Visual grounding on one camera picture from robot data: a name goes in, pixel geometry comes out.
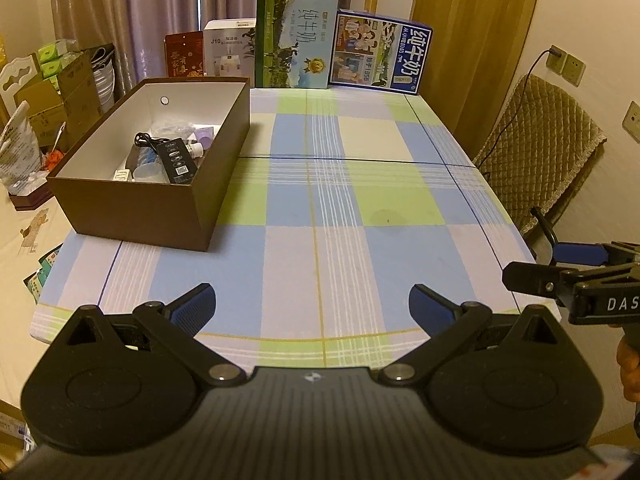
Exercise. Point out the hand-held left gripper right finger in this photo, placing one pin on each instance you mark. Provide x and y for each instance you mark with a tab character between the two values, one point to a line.
432	310

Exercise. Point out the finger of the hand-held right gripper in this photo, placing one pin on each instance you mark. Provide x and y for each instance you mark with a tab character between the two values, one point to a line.
535	277
580	254

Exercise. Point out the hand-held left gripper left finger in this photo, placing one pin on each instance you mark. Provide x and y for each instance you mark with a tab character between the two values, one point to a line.
192	310

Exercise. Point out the brown cardboard storage box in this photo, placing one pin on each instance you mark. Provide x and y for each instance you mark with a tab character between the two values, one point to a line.
150	210

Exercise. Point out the clear plastic cup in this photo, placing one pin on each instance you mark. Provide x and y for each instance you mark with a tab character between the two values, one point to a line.
150	174

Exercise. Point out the black product box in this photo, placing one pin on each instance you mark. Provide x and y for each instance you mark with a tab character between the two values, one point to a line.
175	165

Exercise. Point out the cotton swab bag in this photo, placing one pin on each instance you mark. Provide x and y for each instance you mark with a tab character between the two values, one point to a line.
170	127

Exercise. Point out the person's right hand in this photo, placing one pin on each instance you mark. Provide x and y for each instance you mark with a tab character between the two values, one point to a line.
631	375

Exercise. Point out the checkered tablecloth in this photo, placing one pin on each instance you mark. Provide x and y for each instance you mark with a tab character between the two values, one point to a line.
350	260

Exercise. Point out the chair with quilted cover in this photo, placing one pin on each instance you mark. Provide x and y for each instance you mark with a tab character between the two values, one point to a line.
540	135

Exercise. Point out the colourful leaflets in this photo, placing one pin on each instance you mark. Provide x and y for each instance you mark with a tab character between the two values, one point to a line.
45	270

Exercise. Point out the white embroidered cloth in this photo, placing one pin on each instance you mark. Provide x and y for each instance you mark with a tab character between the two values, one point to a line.
20	270

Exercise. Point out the dark wooden tray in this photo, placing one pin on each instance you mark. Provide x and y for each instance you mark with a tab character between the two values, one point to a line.
30	200

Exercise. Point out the small orange object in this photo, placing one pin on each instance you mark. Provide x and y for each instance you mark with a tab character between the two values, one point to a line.
52	159

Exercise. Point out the metal spoon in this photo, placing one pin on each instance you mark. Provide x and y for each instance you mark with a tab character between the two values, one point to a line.
60	135

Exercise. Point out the white printed plastic bag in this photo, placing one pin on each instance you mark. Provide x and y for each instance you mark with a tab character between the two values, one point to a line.
17	150

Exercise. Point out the yellow curtain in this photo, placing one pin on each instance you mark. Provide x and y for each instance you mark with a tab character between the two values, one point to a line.
465	35

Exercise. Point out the grey shopping bag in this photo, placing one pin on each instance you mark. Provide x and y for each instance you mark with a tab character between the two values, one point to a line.
102	75

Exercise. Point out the red gift box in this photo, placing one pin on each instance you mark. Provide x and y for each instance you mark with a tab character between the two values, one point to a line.
182	55

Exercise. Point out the cardboard box with white flap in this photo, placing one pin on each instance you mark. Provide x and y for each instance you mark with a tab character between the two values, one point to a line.
40	105

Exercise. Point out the white humidifier box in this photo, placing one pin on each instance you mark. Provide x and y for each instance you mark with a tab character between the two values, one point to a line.
227	50

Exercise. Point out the blue milk carton box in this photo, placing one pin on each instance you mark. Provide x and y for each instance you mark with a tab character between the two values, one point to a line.
380	50

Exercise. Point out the green tissue pack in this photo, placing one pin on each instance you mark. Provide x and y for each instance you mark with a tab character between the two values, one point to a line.
52	69
52	52

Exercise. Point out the green milk carton box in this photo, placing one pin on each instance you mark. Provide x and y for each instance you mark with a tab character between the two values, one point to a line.
295	40

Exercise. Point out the purple curtain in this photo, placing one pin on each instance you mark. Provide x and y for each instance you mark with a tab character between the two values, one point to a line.
150	10

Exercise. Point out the beige wall socket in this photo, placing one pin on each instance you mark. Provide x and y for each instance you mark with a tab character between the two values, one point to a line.
556	60
574	70

